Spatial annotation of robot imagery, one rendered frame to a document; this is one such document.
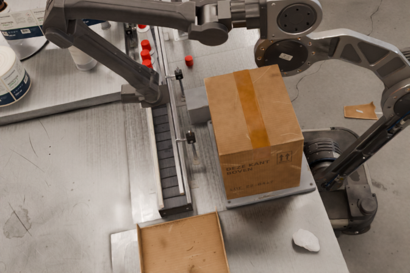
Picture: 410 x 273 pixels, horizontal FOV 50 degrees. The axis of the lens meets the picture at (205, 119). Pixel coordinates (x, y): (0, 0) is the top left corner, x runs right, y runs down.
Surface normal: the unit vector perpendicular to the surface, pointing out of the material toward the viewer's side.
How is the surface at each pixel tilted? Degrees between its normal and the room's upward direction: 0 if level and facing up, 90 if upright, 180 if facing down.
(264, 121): 0
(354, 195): 0
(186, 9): 23
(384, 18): 0
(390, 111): 90
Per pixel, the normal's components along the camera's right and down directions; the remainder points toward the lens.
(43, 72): -0.12, -0.61
